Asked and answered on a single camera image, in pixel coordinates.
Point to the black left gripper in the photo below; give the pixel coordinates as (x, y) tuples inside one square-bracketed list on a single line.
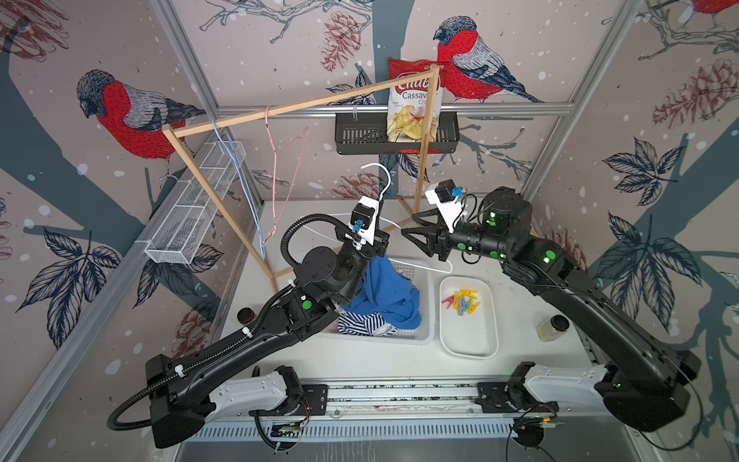
[(377, 247)]

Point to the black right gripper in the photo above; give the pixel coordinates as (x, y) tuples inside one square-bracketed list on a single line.
[(433, 236)]

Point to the white wire hanger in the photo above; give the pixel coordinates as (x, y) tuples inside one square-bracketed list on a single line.
[(396, 225)]

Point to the yellow clothespin striped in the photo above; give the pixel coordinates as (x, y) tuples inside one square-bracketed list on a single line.
[(458, 301), (468, 294)]

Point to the red clothespin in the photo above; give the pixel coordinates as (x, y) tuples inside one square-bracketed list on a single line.
[(447, 300)]

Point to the blue white striped tank top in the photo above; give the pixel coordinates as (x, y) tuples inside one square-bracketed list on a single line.
[(373, 325)]

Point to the pink wire hanger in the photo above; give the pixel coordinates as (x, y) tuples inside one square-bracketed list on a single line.
[(288, 155)]

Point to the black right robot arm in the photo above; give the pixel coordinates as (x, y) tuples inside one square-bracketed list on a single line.
[(643, 383)]

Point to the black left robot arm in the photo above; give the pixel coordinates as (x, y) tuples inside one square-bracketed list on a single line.
[(177, 399)]

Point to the white perforated plastic basket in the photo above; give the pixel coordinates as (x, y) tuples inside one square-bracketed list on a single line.
[(424, 334)]

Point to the white plastic tray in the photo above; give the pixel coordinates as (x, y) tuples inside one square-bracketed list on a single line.
[(468, 336)]

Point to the cassava chips bag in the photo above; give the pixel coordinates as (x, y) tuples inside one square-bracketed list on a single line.
[(407, 102)]

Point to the small black-lid jar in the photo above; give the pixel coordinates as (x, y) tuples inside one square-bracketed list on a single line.
[(552, 328)]

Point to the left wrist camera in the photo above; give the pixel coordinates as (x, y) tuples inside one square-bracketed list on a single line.
[(363, 216)]

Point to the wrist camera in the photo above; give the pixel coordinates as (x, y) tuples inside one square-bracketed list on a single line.
[(447, 198), (363, 216)]

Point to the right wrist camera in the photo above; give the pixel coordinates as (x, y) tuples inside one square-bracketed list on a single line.
[(447, 198)]

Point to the black wall basket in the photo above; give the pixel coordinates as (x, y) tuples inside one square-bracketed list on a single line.
[(367, 134)]

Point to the white wire wall basket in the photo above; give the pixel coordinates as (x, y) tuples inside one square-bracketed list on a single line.
[(187, 223)]

